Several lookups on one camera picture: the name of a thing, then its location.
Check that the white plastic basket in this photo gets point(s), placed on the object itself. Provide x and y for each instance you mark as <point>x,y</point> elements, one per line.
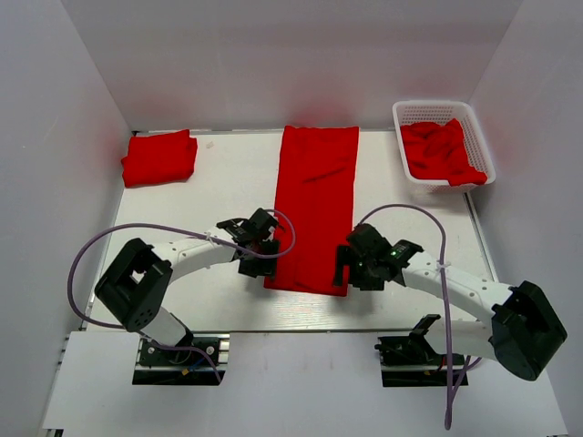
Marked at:
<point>408,112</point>

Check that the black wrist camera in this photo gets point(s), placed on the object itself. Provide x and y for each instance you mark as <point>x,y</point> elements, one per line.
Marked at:
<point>261,224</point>
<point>366,242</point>

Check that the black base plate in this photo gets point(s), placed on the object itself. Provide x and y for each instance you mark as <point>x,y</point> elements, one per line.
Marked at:
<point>406,363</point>
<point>155,366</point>

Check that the red t-shirts in basket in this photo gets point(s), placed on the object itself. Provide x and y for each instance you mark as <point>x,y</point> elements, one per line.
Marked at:
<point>435,152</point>

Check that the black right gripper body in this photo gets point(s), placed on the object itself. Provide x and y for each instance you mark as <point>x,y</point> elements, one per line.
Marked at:
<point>345,262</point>

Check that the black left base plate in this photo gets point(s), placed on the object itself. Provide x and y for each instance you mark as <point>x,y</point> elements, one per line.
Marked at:
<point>155,366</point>

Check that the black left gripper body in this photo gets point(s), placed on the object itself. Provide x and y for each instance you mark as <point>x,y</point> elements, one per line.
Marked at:
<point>262,259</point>

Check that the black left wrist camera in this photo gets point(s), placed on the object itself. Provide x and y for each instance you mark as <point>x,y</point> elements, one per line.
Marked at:
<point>261,224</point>

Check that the red t-shirt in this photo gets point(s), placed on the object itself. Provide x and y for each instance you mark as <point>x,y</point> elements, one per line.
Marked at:
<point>159,159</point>
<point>315,190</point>

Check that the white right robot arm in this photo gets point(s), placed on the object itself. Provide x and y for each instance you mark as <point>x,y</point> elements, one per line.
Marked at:
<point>513,325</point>

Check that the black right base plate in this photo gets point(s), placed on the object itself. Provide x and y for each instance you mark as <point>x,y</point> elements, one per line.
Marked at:
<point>406,363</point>

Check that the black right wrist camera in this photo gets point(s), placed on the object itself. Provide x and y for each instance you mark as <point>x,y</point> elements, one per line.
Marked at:
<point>366,242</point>

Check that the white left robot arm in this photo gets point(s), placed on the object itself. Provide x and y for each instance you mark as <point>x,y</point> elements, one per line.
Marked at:
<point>134,285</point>

